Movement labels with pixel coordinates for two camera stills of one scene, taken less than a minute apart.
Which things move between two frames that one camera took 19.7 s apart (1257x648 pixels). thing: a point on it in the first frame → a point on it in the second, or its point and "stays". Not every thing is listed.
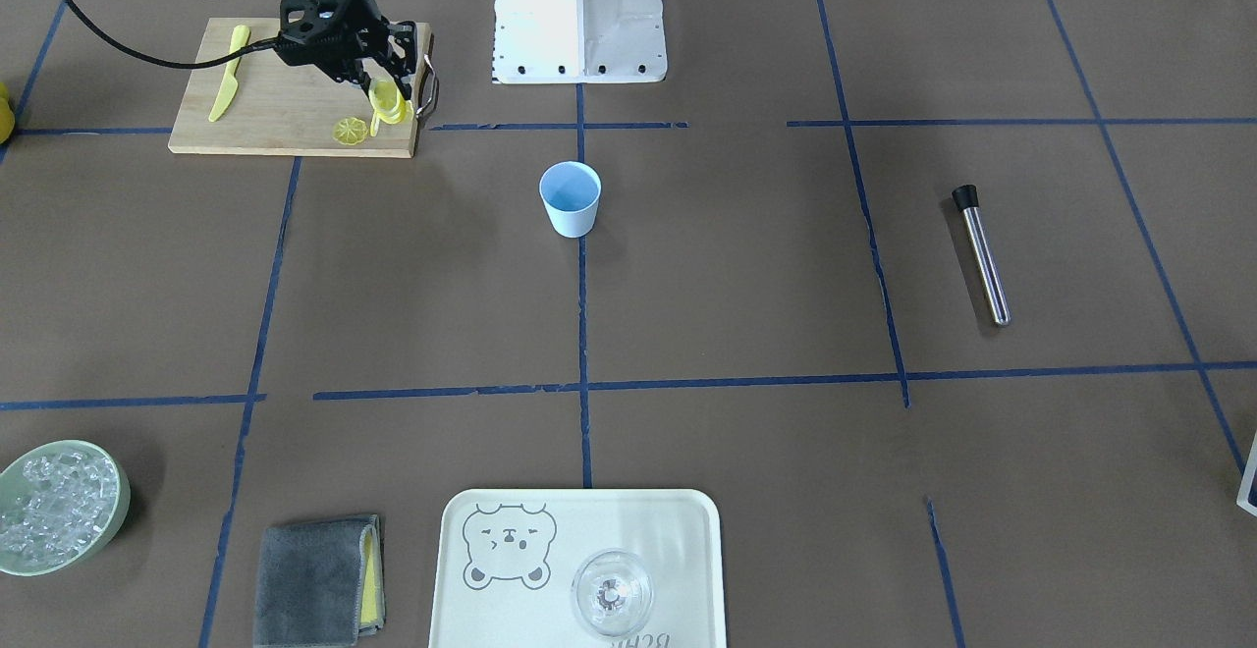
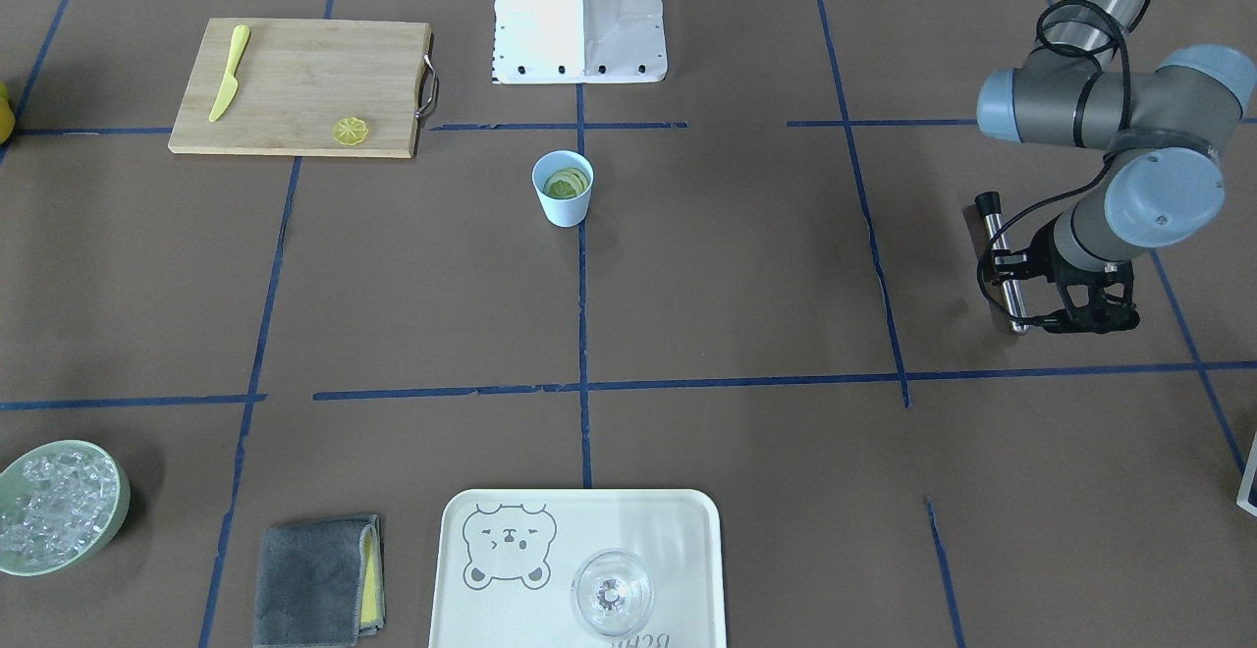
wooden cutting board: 279,104 stays
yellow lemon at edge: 7,116 stays
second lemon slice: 350,131 stays
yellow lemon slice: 386,102 → 566,184
